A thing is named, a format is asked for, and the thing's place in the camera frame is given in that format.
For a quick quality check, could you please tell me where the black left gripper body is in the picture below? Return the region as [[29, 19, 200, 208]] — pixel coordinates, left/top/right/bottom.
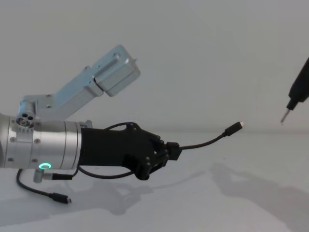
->
[[81, 125, 157, 181]]

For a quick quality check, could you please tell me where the black cable with small plug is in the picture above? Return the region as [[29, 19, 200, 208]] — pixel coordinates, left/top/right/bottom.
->
[[179, 121, 244, 151]]

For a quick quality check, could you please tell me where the black dangling cable with plug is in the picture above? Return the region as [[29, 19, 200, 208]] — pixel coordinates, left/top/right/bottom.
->
[[16, 168, 72, 204]]

